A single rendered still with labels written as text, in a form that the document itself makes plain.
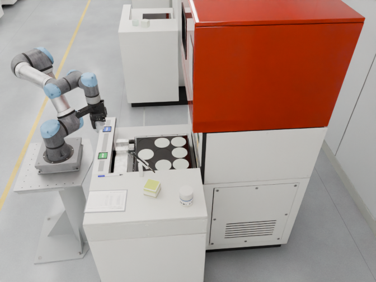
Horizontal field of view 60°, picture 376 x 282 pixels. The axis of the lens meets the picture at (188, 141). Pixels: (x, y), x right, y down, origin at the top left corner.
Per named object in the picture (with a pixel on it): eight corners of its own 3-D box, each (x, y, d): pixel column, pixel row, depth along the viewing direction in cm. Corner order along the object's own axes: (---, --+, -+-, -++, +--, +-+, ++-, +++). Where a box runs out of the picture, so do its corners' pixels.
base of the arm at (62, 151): (42, 161, 205) (38, 149, 199) (51, 145, 217) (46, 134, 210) (66, 161, 205) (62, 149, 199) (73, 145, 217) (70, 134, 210)
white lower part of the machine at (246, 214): (259, 174, 321) (273, 104, 269) (285, 250, 259) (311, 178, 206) (187, 179, 316) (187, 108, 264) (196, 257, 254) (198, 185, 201)
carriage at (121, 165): (129, 144, 225) (128, 141, 223) (126, 183, 197) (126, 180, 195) (117, 144, 224) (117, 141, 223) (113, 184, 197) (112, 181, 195)
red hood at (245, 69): (282, 59, 242) (301, -29, 203) (328, 126, 180) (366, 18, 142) (181, 62, 236) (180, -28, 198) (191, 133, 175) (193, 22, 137)
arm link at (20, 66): (-3, 57, 180) (48, 85, 156) (16, 51, 187) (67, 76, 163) (5, 76, 188) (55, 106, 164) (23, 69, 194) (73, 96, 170)
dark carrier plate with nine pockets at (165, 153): (187, 135, 226) (187, 135, 225) (192, 171, 199) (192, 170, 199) (136, 138, 223) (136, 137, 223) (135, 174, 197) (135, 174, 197)
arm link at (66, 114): (60, 136, 211) (16, 54, 190) (80, 126, 220) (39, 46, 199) (69, 137, 202) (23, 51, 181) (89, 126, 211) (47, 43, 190)
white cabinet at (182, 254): (189, 194, 301) (190, 124, 249) (202, 302, 228) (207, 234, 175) (118, 199, 297) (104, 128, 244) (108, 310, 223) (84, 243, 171)
